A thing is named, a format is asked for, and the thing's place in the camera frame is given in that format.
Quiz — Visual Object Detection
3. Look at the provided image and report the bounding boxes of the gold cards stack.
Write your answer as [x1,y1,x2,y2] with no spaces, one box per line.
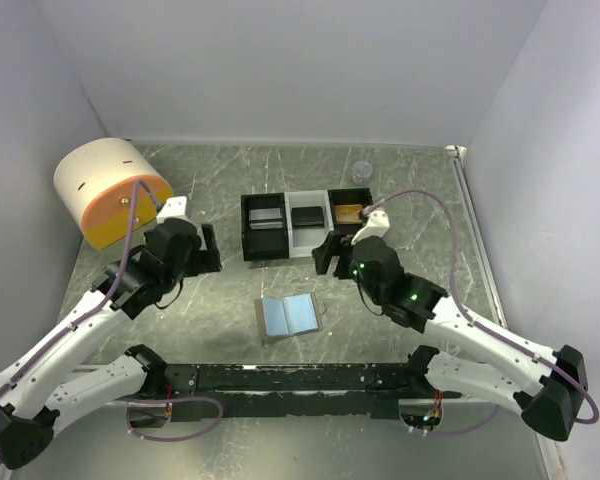
[334,204,364,225]

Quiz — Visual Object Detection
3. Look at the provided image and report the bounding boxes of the white middle tray compartment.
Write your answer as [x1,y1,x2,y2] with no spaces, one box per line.
[284,190,334,258]

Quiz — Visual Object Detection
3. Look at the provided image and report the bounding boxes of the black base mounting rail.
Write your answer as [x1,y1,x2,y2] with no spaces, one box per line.
[131,361,435,420]

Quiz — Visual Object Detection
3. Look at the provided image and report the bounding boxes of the small clear plastic cup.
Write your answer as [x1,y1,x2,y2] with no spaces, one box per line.
[351,161,373,186]

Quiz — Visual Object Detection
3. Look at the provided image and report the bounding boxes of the aluminium frame rail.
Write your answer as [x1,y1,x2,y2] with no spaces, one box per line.
[444,143,546,404]

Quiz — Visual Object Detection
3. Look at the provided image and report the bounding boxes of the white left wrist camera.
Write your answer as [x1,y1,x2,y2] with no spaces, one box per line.
[156,196,190,224]

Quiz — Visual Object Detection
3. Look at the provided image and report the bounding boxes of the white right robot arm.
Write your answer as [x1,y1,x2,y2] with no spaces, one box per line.
[311,233,588,441]

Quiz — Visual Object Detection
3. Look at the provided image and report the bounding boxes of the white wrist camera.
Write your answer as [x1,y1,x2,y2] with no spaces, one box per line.
[351,207,390,246]
[156,196,190,224]

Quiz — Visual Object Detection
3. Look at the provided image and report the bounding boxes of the black right tray compartment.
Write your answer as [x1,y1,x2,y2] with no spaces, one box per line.
[327,187,373,235]

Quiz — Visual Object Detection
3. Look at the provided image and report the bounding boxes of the black cards stack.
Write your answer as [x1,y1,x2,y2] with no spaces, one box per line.
[291,205,325,229]

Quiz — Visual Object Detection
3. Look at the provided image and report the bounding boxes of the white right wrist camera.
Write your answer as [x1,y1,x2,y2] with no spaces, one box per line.
[351,207,390,246]

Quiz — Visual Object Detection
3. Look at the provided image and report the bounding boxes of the white orange yellow drawer cabinet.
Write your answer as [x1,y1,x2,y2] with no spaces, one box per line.
[53,138,173,250]

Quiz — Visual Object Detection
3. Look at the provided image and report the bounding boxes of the silver cards stack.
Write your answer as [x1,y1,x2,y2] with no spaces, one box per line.
[248,208,284,230]

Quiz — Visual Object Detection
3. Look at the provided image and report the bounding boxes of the black tray compartment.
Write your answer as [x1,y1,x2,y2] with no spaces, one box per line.
[327,187,373,235]
[241,193,290,262]

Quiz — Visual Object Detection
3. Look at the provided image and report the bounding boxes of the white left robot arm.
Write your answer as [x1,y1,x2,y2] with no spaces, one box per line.
[0,218,222,470]

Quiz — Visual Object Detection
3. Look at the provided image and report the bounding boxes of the black left tray compartment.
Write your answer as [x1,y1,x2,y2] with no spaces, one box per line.
[241,193,290,262]

